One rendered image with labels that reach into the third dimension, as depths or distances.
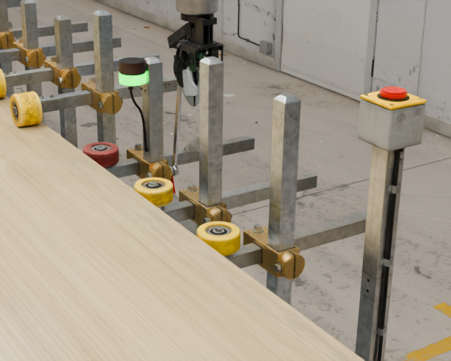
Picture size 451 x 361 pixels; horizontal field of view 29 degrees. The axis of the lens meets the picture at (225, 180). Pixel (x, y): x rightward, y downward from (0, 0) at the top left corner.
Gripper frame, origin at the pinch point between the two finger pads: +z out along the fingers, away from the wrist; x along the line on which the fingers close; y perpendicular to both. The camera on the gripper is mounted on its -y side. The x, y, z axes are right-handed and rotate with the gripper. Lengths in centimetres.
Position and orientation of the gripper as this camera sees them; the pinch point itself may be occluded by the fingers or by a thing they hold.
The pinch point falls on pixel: (192, 99)
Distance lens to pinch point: 198.8
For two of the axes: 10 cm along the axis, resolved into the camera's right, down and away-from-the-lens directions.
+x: 8.4, -1.9, 5.0
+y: 5.4, 3.3, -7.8
